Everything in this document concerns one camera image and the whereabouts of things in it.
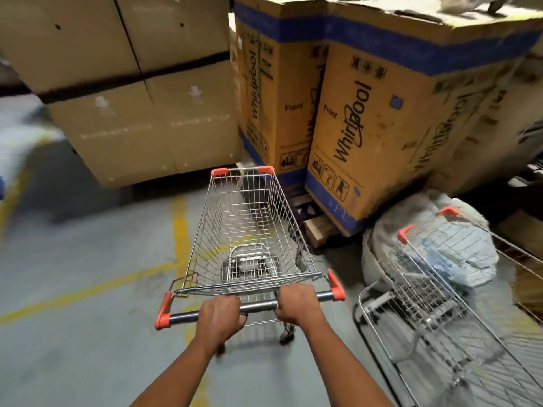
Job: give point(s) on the person's left hand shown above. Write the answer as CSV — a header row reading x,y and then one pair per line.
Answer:
x,y
220,320

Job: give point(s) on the person's right hand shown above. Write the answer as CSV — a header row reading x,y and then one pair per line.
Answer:
x,y
301,307

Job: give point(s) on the person's left forearm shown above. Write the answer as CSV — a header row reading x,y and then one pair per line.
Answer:
x,y
182,377

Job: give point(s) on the person's right forearm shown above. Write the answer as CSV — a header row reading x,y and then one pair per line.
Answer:
x,y
343,368

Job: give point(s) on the wooden pallet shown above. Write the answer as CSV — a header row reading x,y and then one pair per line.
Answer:
x,y
318,228

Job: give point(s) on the large white woven sack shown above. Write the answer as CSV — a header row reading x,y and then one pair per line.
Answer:
x,y
420,205

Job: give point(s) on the large plain cardboard box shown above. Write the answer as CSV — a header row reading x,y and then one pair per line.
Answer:
x,y
63,38
199,122
178,29
114,139

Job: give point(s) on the small open cardboard box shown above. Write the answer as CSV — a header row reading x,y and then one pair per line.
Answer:
x,y
526,230

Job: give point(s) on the brown printed cardboard box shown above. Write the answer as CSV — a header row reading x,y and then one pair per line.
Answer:
x,y
500,165

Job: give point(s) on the crumpled grey sheet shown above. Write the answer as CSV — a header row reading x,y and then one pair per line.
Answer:
x,y
466,3

